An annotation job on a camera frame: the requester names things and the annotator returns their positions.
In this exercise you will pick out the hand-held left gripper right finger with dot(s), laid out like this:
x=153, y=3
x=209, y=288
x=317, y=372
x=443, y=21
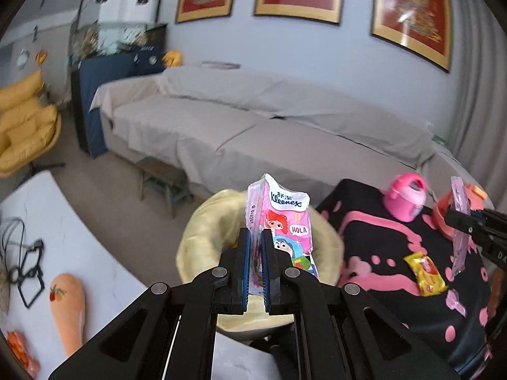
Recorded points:
x=267, y=269

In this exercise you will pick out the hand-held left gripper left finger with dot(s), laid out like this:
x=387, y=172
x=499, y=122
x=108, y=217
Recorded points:
x=244, y=269

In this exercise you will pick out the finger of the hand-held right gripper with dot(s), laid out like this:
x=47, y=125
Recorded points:
x=491, y=217
x=461, y=223

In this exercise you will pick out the pink purple snack wrapper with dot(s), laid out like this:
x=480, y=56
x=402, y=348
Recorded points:
x=459, y=198

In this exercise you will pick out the pink cartoon tissue packet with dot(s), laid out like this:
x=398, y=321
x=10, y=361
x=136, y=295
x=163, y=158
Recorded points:
x=285, y=221

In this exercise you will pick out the orange bowl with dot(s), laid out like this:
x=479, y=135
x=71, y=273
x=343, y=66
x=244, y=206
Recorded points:
x=439, y=213

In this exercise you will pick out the pink toy rice cooker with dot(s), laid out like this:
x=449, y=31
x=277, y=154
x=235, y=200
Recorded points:
x=404, y=202

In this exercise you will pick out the yellow candy packet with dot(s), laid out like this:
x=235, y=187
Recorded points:
x=426, y=275

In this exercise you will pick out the black pink patterned cloth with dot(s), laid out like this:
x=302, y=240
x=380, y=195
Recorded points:
x=396, y=316

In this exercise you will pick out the small wooden stool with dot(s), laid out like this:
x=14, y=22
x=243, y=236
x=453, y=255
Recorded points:
x=162, y=174

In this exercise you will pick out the grey covered sofa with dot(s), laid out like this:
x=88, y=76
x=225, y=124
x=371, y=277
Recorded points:
x=237, y=114

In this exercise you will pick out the peach paddle-shaped object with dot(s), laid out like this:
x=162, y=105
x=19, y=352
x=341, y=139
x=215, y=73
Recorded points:
x=69, y=316

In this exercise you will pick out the flat pink book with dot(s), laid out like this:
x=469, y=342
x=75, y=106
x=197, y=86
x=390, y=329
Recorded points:
x=220, y=63

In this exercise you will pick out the yellow plush toy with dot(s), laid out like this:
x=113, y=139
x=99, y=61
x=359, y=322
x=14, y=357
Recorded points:
x=173, y=58

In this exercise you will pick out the dark blue bag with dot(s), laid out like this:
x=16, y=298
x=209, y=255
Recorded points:
x=148, y=59

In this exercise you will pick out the orange snack packet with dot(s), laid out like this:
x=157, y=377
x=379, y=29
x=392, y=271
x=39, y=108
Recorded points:
x=21, y=354

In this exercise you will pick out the yellow leather armchair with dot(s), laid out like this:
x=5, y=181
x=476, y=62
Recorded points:
x=27, y=130

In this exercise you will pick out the glass fish tank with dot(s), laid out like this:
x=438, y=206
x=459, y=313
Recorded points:
x=103, y=35

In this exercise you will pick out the gold round wall ornament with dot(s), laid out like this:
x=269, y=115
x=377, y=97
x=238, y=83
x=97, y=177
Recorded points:
x=41, y=56

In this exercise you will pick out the white figure wall sticker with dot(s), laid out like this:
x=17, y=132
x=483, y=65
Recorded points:
x=22, y=56

